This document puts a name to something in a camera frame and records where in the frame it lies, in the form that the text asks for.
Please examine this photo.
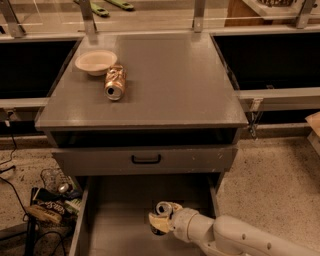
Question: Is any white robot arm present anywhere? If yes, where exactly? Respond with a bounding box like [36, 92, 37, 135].
[149, 201, 320, 256]

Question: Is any black cable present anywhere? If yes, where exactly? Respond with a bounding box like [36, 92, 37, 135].
[0, 119, 29, 222]

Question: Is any open middle drawer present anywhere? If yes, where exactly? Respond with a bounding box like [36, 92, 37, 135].
[68, 173, 221, 256]

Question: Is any dark chip bag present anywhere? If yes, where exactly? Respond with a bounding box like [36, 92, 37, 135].
[33, 188, 82, 216]

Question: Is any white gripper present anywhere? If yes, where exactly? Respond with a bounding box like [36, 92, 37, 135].
[148, 202, 214, 243]

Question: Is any top drawer with black handle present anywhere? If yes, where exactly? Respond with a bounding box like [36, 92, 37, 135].
[52, 146, 238, 176]

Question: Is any green tool left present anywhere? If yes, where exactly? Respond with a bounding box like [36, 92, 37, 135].
[73, 0, 109, 18]

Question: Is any green tool right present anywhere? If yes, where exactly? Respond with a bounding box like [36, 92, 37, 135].
[106, 0, 134, 11]

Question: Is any grey drawer cabinet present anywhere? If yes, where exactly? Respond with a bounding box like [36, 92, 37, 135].
[34, 32, 249, 188]

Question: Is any green tool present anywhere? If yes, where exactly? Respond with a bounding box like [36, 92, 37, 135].
[106, 0, 134, 11]
[73, 0, 109, 18]

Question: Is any blue pepsi can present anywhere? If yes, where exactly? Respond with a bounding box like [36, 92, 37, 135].
[149, 200, 178, 237]

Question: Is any crushed orange soda can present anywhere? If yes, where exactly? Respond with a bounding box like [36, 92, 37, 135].
[104, 64, 126, 101]

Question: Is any clear plastic bottle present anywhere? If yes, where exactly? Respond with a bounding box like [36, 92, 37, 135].
[40, 168, 72, 194]

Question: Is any metal bracket clamp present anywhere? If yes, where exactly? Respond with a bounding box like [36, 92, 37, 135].
[248, 98, 263, 139]

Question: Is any wooden brush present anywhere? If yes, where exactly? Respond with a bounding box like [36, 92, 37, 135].
[26, 205, 62, 224]

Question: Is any white bowl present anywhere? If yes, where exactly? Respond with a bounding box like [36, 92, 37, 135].
[75, 50, 117, 76]

